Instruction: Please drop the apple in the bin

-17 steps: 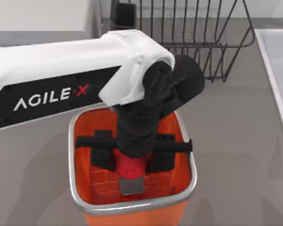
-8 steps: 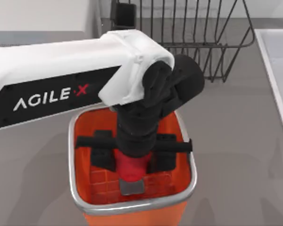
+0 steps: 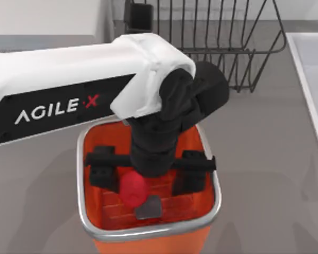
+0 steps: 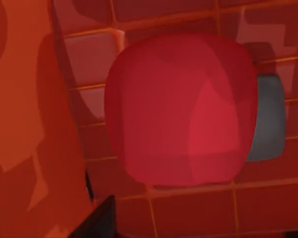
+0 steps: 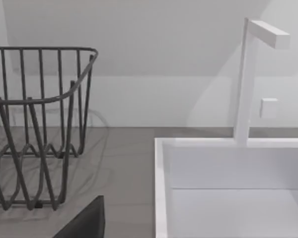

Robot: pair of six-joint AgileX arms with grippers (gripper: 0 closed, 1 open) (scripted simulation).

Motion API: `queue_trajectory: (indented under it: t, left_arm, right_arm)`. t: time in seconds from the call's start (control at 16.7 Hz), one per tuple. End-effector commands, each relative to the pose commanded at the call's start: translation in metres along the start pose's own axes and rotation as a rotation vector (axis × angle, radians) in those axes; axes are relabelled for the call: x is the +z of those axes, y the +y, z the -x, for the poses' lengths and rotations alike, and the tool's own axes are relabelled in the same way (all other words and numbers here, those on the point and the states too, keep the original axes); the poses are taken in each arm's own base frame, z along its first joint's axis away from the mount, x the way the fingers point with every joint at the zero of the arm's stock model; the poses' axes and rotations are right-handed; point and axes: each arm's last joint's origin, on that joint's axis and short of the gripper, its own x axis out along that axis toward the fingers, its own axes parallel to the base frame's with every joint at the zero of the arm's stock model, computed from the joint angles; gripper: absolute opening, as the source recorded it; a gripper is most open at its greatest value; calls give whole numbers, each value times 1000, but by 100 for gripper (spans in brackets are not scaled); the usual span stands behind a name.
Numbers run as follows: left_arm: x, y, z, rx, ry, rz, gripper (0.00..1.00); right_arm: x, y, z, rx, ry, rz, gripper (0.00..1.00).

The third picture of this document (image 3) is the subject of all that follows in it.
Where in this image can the orange bin with metal rim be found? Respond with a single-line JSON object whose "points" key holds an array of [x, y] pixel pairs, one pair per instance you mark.
{"points": [[196, 211]]}

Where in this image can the red round object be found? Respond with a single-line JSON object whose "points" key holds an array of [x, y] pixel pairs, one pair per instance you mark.
{"points": [[133, 189]]}

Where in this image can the black box on rack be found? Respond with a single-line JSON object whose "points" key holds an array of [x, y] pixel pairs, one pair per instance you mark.
{"points": [[137, 14]]}

